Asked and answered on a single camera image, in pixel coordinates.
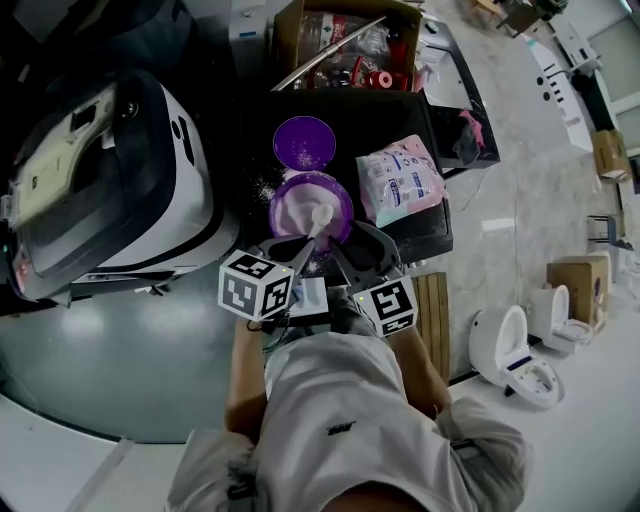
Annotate open brown cardboard box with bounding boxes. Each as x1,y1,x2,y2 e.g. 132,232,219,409
272,0,424,94

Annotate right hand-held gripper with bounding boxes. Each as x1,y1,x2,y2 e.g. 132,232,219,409
328,220,420,340

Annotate pink plastic packet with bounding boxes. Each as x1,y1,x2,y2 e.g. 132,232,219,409
355,133,447,229

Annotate white toilet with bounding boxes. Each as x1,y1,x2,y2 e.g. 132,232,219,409
469,304,567,412
528,284,609,354

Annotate dark and pink cloth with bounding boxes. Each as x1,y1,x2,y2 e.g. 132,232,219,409
452,109,487,162

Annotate white powder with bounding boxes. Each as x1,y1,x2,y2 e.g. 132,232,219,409
277,182,347,242

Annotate long metal rod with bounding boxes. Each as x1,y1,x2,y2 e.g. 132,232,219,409
271,15,388,93

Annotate wooden slatted mat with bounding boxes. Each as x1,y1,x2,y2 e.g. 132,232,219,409
410,272,450,387

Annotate black bag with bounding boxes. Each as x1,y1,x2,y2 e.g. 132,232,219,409
9,0,197,77

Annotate purple bucket lid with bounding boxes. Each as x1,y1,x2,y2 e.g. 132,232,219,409
272,116,338,172

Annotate person's right forearm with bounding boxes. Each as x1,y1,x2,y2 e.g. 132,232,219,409
389,327,452,417

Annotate black stool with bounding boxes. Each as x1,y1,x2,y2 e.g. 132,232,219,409
587,214,632,247

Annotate white and black machine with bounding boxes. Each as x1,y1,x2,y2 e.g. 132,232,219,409
5,68,227,302

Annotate black side table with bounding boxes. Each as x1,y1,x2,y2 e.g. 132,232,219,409
419,19,502,182

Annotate white plastic spoon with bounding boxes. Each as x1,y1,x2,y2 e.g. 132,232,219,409
304,203,335,244

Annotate person's grey trousers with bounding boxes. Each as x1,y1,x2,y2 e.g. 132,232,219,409
327,289,375,342

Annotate purple plastic bucket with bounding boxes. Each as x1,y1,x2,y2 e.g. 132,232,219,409
268,172,356,257

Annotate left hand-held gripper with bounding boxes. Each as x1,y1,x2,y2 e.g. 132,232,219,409
217,235,320,324

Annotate white counter unit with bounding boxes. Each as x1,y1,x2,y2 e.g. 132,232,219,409
522,39,595,152

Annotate person's light grey shirt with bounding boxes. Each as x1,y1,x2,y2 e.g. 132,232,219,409
167,332,531,512

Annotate white box appliance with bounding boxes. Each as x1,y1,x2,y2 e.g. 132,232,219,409
228,19,274,96

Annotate person's left forearm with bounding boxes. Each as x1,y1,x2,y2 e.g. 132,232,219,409
224,319,270,445

